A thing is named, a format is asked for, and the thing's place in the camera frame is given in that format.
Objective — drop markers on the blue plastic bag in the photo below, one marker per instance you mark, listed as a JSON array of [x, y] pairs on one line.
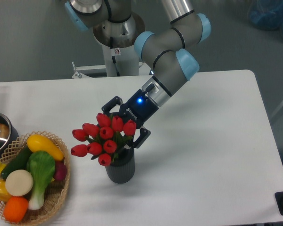
[[266, 15]]

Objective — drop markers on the green bok choy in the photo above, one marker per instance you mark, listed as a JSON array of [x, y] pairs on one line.
[[41, 166]]

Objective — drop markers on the green cucumber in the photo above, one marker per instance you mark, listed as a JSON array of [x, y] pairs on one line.
[[18, 163]]

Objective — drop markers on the purple red radish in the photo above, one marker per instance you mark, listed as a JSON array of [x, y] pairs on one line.
[[60, 171]]

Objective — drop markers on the dark grey ribbed vase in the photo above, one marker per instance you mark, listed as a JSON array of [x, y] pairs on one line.
[[122, 169]]

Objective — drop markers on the woven wicker basket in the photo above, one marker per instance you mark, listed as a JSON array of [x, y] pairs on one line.
[[55, 193]]

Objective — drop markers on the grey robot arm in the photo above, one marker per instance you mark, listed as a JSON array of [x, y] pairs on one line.
[[165, 53]]

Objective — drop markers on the red tulip bouquet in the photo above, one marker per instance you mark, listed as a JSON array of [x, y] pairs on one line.
[[105, 140]]

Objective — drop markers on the yellow squash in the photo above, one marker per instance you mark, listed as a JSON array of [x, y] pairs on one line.
[[38, 142]]

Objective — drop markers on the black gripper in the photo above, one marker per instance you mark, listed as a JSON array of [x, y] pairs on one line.
[[139, 108]]

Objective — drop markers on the yellow bell pepper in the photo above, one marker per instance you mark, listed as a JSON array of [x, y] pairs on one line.
[[4, 194]]

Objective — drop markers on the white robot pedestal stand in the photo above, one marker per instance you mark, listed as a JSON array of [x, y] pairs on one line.
[[117, 42]]

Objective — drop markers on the orange fruit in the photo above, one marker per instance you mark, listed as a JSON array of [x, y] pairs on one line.
[[15, 209]]

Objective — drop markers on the beige round bun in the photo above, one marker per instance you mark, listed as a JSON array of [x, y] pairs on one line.
[[19, 183]]

